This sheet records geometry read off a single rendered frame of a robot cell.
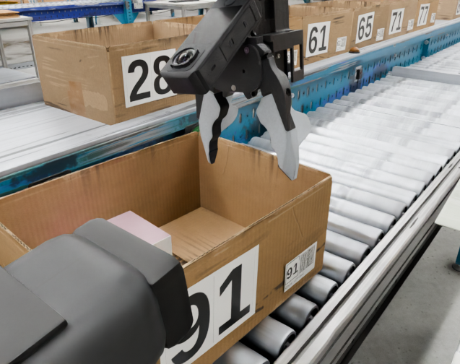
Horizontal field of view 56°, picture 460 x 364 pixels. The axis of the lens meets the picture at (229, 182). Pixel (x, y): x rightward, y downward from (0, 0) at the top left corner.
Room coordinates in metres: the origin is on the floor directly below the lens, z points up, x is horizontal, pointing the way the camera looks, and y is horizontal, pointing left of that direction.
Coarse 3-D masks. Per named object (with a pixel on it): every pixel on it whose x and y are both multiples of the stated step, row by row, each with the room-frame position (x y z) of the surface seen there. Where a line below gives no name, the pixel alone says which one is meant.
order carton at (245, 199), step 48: (192, 144) 0.76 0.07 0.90; (240, 144) 0.70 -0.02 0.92; (48, 192) 0.55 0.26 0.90; (96, 192) 0.60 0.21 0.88; (144, 192) 0.67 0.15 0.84; (192, 192) 0.75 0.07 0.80; (240, 192) 0.69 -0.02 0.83; (288, 192) 0.63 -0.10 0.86; (0, 240) 0.45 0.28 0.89; (192, 240) 0.64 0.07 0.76; (240, 240) 0.42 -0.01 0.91; (288, 240) 0.49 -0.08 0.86; (240, 336) 0.42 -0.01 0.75
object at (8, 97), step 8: (8, 88) 1.05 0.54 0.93; (16, 88) 1.07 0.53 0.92; (24, 88) 1.08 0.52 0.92; (32, 88) 1.10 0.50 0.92; (40, 88) 1.12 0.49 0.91; (0, 96) 1.03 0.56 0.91; (8, 96) 1.05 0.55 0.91; (16, 96) 1.06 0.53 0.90; (24, 96) 1.08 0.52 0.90; (32, 96) 1.10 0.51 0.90; (40, 96) 1.11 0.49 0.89; (0, 104) 1.03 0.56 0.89; (8, 104) 1.05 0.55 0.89; (16, 104) 1.06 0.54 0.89; (24, 104) 1.08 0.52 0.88
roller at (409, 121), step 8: (328, 104) 1.53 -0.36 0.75; (336, 104) 1.53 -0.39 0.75; (352, 112) 1.46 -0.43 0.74; (360, 112) 1.45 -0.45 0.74; (368, 112) 1.44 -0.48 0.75; (376, 112) 1.43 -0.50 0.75; (392, 120) 1.37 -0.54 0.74; (400, 120) 1.36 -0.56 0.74; (408, 120) 1.35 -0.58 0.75; (416, 120) 1.35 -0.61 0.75; (432, 128) 1.29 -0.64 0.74; (440, 128) 1.28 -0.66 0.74; (448, 128) 1.27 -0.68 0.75; (456, 128) 1.27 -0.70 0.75
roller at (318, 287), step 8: (312, 280) 0.55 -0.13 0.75; (320, 280) 0.54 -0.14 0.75; (328, 280) 0.54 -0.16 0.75; (304, 288) 0.54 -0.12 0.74; (312, 288) 0.53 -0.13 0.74; (320, 288) 0.53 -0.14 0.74; (328, 288) 0.53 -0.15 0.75; (336, 288) 0.55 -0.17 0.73; (304, 296) 0.54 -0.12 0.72; (312, 296) 0.53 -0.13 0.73; (320, 296) 0.52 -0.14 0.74; (328, 296) 0.53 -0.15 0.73; (320, 304) 0.52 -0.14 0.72
